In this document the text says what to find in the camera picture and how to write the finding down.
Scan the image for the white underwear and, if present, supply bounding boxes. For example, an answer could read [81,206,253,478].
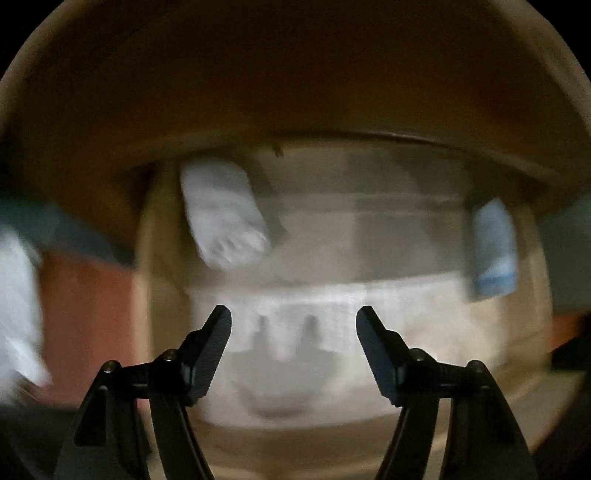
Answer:
[179,158,270,270]

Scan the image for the wooden drawer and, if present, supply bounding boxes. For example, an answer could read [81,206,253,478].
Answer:
[137,142,582,479]

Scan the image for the white crumpled cloth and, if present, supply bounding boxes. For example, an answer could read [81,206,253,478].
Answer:
[0,226,50,404]

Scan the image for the brown wooden nightstand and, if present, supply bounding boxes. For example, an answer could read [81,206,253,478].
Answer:
[1,1,590,246]

